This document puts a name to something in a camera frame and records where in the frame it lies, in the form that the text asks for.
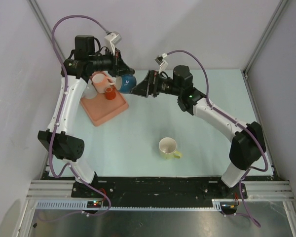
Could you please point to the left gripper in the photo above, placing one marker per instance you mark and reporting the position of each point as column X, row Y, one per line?
column 118, row 65

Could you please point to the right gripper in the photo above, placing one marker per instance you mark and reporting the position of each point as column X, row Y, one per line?
column 149, row 86

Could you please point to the dark blue striped mug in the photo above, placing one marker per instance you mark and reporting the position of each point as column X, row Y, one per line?
column 124, row 84

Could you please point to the large pink mug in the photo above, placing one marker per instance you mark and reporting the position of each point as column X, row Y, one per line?
column 101, row 81

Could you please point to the small orange mug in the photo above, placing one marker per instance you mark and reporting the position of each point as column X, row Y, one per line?
column 110, row 93

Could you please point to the pale yellow mug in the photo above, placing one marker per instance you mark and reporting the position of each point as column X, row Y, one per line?
column 168, row 148

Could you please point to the light grey footed mug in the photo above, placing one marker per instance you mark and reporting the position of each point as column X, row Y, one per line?
column 90, row 92

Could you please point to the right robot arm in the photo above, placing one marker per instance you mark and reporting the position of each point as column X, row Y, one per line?
column 247, row 139

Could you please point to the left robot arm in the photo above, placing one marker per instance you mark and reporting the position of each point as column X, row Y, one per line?
column 58, row 138

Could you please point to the salmon plastic tray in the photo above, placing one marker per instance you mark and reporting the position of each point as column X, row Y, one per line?
column 101, row 110

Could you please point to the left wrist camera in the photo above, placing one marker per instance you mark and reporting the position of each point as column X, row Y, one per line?
column 111, row 40

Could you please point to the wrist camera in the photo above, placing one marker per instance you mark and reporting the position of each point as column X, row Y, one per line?
column 111, row 40
column 160, row 60

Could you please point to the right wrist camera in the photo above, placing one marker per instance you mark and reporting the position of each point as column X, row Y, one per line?
column 160, row 60

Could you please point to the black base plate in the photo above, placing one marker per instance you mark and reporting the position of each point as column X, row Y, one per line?
column 158, row 191

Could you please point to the grey cable duct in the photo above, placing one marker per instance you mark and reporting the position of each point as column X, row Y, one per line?
column 90, row 205

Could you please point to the aluminium frame rail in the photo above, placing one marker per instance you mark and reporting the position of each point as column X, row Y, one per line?
column 256, row 190

